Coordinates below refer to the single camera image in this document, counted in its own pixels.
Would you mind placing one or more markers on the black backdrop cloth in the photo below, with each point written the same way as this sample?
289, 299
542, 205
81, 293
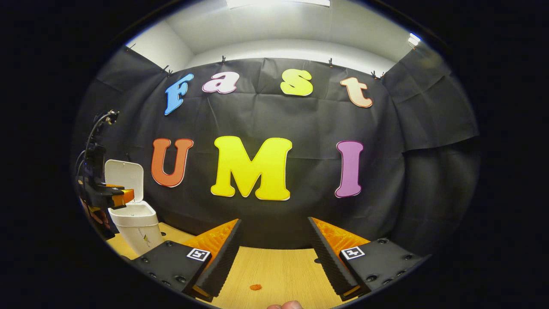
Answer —
300, 120

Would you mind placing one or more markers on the white garbage bin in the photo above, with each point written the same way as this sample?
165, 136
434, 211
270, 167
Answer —
137, 227

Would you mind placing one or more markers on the ceiling light panel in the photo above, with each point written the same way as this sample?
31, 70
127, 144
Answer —
414, 39
279, 3

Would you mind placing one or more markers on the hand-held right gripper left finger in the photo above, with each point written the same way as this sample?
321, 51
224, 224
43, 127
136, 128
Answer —
223, 266

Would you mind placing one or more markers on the wooden desktop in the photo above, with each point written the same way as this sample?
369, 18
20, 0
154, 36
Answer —
279, 270

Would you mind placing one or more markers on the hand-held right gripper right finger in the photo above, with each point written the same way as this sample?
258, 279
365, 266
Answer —
332, 266

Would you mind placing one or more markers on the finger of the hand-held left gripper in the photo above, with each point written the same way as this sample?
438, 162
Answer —
123, 195

